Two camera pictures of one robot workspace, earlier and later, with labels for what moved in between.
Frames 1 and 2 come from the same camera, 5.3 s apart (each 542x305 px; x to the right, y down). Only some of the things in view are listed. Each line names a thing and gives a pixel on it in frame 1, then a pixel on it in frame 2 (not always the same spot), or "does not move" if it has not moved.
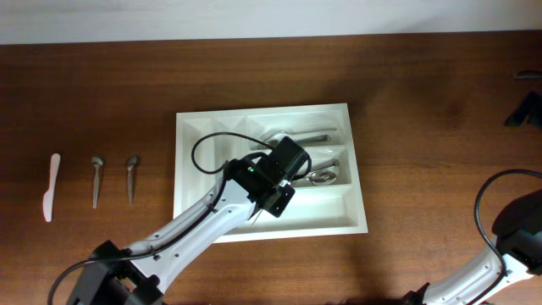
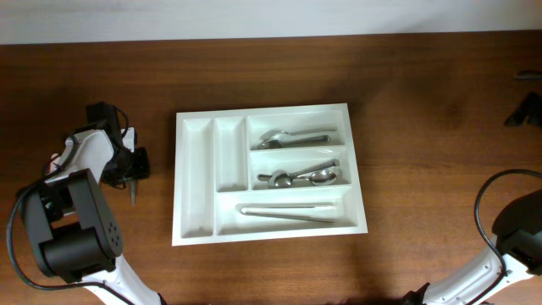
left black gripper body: x=285 y=201 → x=126 y=164
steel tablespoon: x=323 y=177 does not move
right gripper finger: x=519 y=115 does not move
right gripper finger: x=535 y=118 does not move
